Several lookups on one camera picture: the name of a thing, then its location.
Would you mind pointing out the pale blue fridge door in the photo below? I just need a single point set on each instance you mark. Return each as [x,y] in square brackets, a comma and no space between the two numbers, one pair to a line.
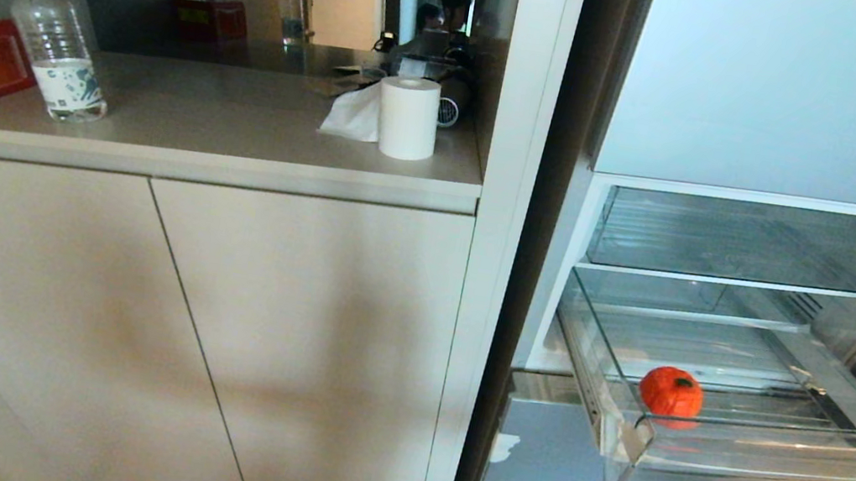
[798,92]

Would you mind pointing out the white paper towel roll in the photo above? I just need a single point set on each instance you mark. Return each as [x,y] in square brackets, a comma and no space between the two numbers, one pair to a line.
[407,117]

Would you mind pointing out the black cylindrical device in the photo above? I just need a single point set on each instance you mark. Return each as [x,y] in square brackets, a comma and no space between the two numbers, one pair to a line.
[452,104]

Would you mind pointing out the clear plastic fridge drawer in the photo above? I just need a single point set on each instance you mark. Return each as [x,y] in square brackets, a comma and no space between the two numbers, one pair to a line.
[715,419]

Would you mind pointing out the clear fridge drawer with white rim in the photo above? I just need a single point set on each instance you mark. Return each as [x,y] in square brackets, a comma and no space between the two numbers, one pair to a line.
[733,239]

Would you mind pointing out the orange toy pumpkin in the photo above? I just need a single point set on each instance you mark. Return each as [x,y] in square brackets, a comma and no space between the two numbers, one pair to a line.
[671,392]

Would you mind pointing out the beige cabinet door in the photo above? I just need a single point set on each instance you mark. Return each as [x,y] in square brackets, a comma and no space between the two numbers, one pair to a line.
[26,316]
[310,350]

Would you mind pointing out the beige cabinet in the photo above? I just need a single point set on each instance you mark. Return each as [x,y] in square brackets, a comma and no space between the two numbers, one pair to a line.
[176,279]

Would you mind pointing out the fridge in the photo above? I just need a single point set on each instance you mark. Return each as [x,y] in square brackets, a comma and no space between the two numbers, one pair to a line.
[727,285]

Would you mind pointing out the clear plastic water bottle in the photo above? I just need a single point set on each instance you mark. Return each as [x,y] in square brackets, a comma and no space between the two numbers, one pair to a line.
[59,54]

